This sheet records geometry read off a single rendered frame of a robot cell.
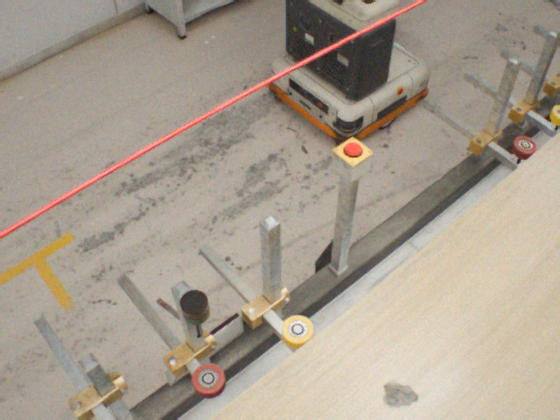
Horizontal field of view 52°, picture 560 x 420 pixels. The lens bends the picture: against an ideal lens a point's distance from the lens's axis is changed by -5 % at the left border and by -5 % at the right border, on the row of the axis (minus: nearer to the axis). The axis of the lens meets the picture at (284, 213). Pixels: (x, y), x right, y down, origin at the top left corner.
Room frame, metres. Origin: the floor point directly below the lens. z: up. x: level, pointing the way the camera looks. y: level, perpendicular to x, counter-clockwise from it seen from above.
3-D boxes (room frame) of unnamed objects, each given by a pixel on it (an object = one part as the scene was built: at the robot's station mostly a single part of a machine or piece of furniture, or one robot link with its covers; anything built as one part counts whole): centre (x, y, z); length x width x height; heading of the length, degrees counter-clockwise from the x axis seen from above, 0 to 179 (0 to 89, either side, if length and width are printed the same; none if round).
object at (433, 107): (1.50, -0.66, 0.80); 0.43 x 0.03 x 0.04; 41
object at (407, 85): (2.59, -0.36, 0.16); 0.67 x 0.64 x 0.25; 131
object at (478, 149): (1.47, -0.71, 0.80); 0.14 x 0.06 x 0.05; 131
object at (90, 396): (0.49, 0.43, 0.95); 0.14 x 0.06 x 0.05; 131
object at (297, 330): (0.70, -0.03, 0.85); 0.08 x 0.08 x 0.11
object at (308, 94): (2.36, -0.12, 0.23); 0.41 x 0.02 x 0.08; 41
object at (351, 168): (1.01, -0.16, 1.18); 0.07 x 0.07 x 0.08; 41
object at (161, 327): (0.71, 0.31, 0.84); 0.43 x 0.03 x 0.04; 41
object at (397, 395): (0.52, -0.27, 0.91); 0.09 x 0.07 x 0.02; 69
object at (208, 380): (0.56, 0.18, 0.85); 0.08 x 0.08 x 0.11
